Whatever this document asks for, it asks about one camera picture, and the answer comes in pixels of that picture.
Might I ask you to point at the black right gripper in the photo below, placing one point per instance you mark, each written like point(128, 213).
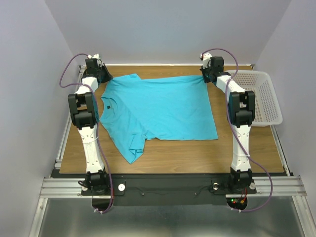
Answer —
point(206, 80)

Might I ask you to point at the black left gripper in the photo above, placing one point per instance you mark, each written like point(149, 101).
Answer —
point(108, 76)

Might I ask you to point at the turquoise t shirt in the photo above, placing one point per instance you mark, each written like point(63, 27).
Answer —
point(137, 110)

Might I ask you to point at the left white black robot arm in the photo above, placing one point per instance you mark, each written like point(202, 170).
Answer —
point(85, 117)

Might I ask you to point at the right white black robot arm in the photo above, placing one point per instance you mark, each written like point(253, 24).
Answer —
point(240, 110)

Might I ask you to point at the white plastic laundry basket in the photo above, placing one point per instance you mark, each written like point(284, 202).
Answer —
point(267, 109)

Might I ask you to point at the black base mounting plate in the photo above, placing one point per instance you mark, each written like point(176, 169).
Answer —
point(149, 190)

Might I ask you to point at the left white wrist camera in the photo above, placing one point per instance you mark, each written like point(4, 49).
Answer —
point(97, 57)

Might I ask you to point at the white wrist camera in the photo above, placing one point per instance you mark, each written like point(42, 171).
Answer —
point(205, 58)
point(97, 57)

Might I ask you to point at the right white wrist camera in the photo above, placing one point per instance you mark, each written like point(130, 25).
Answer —
point(205, 58)

